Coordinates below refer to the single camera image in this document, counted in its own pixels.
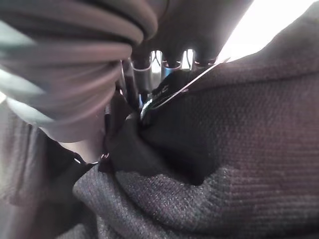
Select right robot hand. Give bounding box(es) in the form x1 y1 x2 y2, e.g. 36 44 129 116
0 0 253 164

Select dark knitted garment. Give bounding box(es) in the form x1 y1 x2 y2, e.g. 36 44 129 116
0 1 319 239

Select thin white tag string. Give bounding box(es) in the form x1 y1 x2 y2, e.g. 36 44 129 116
152 57 231 109

